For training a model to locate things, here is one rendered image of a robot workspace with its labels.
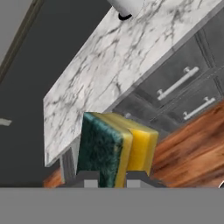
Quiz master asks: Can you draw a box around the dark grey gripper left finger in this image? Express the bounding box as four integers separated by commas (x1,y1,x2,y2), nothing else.
64,171,102,189

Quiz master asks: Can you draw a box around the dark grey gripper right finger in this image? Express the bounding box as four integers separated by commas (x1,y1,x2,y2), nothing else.
125,171,166,189

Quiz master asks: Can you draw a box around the green and yellow sponge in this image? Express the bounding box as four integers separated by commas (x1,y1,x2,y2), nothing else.
76,111,159,189

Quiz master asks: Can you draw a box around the white soap dispenser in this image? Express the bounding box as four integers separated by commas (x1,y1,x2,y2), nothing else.
106,0,146,21

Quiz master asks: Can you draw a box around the grey drawer front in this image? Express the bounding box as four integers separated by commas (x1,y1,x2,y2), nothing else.
112,93,180,140
134,34,210,109
150,73,224,126

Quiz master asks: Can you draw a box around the dark grey appliance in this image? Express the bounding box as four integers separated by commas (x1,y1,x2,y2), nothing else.
0,0,113,188

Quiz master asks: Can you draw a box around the grey cabinet door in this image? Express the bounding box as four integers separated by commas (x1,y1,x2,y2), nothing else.
202,16,224,69

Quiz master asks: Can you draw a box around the silver bar drawer handle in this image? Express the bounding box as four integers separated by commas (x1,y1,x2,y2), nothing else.
157,66,200,102
182,96,217,121

